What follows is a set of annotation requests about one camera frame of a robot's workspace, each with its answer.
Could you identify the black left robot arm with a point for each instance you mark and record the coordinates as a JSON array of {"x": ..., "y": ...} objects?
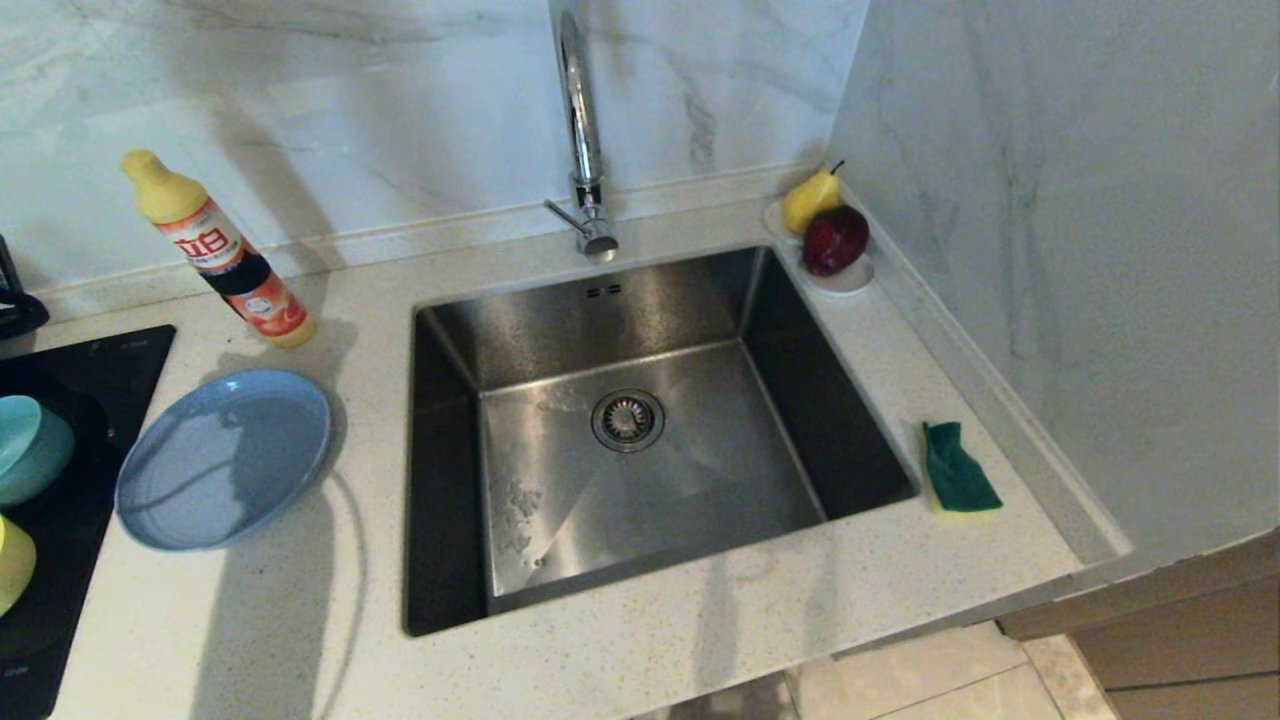
[{"x": 15, "y": 295}]

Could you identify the teal plastic bowl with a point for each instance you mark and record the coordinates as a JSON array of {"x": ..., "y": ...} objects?
[{"x": 30, "y": 450}]

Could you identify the yellow plastic bowl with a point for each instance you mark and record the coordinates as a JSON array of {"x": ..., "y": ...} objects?
[{"x": 15, "y": 565}]

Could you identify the black induction cooktop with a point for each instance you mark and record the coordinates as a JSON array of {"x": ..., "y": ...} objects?
[{"x": 110, "y": 365}]

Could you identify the white orange dish soap bottle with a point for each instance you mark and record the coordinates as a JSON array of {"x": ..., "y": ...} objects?
[{"x": 225, "y": 255}]

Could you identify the small white dish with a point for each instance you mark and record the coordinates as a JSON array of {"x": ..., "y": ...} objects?
[{"x": 855, "y": 281}]

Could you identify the yellow pear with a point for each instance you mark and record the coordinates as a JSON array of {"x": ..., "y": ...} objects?
[{"x": 808, "y": 198}]

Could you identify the blue-grey plate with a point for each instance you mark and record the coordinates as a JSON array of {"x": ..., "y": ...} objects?
[{"x": 225, "y": 460}]

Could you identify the wooden cabinet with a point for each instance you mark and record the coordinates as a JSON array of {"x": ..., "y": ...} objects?
[{"x": 1180, "y": 650}]

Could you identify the stainless steel sink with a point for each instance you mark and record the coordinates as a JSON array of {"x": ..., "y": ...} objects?
[{"x": 700, "y": 480}]

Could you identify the yellow sponge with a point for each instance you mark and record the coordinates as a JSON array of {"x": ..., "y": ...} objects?
[{"x": 955, "y": 475}]

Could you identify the chrome faucet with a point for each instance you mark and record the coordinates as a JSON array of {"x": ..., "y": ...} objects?
[{"x": 583, "y": 150}]

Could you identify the round metal sink drain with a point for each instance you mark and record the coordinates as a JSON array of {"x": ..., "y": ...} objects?
[{"x": 628, "y": 420}]

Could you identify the dark red apple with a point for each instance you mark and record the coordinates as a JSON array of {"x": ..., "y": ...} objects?
[{"x": 835, "y": 240}]

